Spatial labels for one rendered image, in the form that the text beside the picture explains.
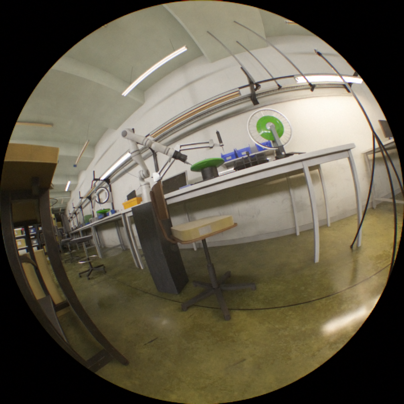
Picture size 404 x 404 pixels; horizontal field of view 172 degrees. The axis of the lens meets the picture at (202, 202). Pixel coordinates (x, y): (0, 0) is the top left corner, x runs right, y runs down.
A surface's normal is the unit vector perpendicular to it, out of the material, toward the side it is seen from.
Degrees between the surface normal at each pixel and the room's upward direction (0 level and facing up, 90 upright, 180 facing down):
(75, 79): 180
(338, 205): 90
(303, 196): 90
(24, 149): 90
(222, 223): 90
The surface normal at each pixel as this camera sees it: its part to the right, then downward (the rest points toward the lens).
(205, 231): 0.42, -0.12
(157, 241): -0.32, 0.05
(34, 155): 0.91, -0.23
